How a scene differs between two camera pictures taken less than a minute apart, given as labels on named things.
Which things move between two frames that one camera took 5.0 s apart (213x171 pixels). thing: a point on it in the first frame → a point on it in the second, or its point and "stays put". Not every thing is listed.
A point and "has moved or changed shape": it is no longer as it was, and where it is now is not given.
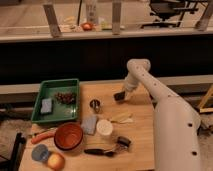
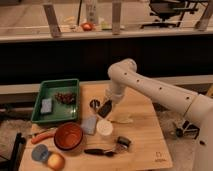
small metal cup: x=95 y=104 stays put
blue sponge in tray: x=46 y=105 stays put
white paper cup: x=104 y=127 stays put
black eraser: x=119 y=95 has moved or changed shape
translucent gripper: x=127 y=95 → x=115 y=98
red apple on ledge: x=87 y=26 stays put
